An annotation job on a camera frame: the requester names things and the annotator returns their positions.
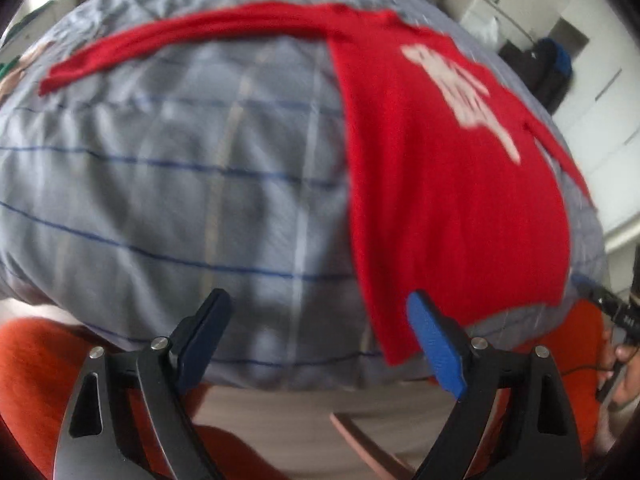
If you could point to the grey plaid blanket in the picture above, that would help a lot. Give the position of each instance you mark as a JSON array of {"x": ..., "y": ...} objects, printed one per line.
[{"x": 150, "y": 185}]

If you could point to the thin metal rod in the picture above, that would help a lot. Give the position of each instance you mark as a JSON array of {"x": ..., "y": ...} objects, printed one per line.
[{"x": 505, "y": 12}]

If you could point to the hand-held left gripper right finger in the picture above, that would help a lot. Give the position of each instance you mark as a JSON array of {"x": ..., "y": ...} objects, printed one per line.
[{"x": 435, "y": 345}]

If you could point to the person's right hand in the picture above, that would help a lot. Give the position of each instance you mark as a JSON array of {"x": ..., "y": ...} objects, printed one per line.
[{"x": 625, "y": 355}]

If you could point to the red shirt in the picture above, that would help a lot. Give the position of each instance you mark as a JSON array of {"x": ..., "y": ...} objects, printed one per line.
[{"x": 450, "y": 210}]

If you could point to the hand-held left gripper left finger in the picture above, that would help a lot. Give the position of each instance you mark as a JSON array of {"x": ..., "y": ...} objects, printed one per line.
[{"x": 202, "y": 345}]

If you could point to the white wardrobe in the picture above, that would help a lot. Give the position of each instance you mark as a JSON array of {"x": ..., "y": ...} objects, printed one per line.
[{"x": 605, "y": 110}]

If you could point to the white nightstand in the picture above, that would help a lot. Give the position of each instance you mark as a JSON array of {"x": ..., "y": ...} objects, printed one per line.
[{"x": 472, "y": 7}]

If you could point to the brown cloth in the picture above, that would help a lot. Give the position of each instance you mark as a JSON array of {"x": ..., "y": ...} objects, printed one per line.
[{"x": 22, "y": 67}]

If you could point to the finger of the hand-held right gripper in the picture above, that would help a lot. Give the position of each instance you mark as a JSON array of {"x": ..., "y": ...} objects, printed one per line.
[{"x": 607, "y": 302}]

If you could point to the green cloth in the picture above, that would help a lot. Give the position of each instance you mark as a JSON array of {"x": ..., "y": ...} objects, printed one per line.
[{"x": 9, "y": 69}]

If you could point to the dark backpack with blue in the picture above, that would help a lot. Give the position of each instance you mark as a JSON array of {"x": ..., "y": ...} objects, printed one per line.
[{"x": 542, "y": 72}]

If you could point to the brown curved object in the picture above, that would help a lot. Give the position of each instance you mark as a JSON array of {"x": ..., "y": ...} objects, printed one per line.
[{"x": 370, "y": 442}]

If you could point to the person's orange pants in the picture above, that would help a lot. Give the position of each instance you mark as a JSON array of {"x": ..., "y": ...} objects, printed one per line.
[{"x": 30, "y": 360}]

